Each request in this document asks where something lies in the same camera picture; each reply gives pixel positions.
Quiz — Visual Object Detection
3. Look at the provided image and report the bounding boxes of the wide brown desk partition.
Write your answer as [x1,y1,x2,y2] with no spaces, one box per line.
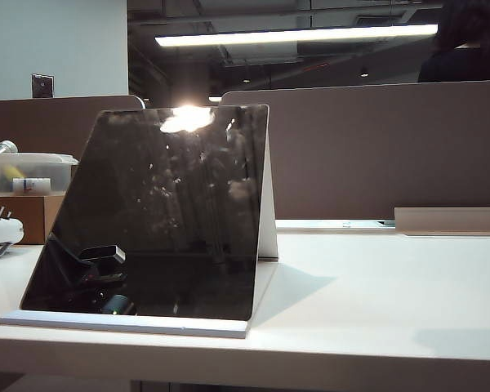
[220,80,490,221]

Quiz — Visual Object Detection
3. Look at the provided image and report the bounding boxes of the long ceiling tube light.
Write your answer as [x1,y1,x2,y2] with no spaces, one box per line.
[154,23,439,47]

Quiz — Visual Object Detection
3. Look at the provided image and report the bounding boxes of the clear plastic storage container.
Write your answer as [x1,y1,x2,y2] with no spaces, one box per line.
[0,152,80,196]

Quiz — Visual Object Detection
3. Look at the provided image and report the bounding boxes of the beige low box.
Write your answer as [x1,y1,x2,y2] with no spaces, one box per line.
[394,207,490,238]

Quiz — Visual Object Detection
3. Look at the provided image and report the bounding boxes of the brown desk partition rounded corner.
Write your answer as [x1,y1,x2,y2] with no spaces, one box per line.
[0,95,147,164]

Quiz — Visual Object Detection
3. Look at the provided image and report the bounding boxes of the white tube with label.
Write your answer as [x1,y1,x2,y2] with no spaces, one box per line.
[11,176,51,194]

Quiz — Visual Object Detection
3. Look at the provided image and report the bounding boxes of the brown cardboard box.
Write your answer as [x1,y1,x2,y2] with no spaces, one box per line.
[0,194,66,245]

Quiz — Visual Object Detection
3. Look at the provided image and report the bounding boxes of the yellow item in container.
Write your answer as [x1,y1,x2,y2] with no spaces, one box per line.
[0,163,26,180]

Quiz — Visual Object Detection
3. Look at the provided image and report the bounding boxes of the white remote controller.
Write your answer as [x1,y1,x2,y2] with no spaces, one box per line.
[0,206,25,248]

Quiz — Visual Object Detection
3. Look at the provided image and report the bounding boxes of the person with dark hair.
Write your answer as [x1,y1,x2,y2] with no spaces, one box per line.
[417,0,490,83]

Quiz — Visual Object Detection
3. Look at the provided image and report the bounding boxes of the metal wall switch plate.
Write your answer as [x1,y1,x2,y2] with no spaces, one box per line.
[31,73,55,99]

